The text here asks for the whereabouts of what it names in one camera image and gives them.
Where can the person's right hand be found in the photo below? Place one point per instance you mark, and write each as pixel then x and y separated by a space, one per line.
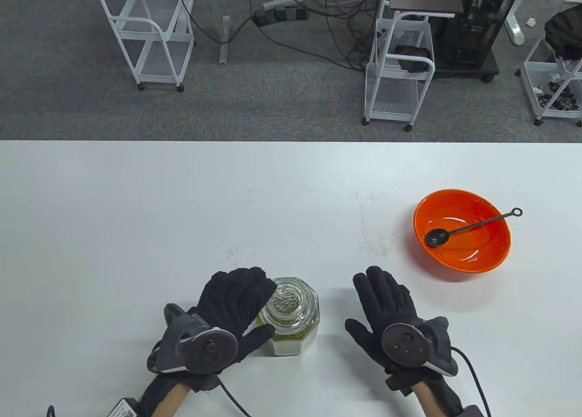
pixel 382 303

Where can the person's left hand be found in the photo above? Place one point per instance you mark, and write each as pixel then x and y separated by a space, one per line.
pixel 232 298

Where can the clear glass jar lid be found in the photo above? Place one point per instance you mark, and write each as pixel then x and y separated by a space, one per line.
pixel 288 301

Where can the pile of green mung beans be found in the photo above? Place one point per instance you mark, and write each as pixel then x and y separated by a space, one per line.
pixel 291 337

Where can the clear glass jar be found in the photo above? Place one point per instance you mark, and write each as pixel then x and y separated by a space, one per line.
pixel 291 349

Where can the black measuring scoop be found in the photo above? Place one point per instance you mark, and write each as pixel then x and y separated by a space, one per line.
pixel 436 237

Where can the orange bowl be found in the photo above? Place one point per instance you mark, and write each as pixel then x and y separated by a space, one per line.
pixel 473 253

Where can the person's left forearm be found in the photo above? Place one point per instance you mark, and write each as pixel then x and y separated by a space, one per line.
pixel 175 401

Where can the black right hand controller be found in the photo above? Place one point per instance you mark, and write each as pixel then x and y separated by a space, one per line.
pixel 404 344

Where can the black hand controller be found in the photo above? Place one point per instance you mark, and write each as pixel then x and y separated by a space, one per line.
pixel 404 344
pixel 209 349

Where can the black left hand controller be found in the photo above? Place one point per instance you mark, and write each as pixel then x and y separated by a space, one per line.
pixel 209 349

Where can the plain black wrist box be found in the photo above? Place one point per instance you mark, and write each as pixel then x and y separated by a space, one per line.
pixel 470 411

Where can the black box with white label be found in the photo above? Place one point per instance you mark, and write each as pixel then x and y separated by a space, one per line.
pixel 125 410

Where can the white metal trolley cart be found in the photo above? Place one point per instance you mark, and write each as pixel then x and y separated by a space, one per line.
pixel 559 113
pixel 391 94
pixel 159 77

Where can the black bag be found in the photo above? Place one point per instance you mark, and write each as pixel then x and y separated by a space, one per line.
pixel 564 32
pixel 411 57

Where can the pile of dark scraps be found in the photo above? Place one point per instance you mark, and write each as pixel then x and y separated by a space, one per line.
pixel 561 99

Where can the black computer rack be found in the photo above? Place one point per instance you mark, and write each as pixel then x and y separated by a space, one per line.
pixel 473 35

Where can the black power strip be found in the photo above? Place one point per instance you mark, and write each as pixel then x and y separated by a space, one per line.
pixel 282 14

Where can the white power strip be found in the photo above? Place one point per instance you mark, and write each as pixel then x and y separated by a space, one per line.
pixel 286 1

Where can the white desk leg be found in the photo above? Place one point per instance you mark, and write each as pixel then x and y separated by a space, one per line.
pixel 516 28

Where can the white slim post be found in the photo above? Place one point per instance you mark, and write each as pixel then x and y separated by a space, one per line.
pixel 224 44

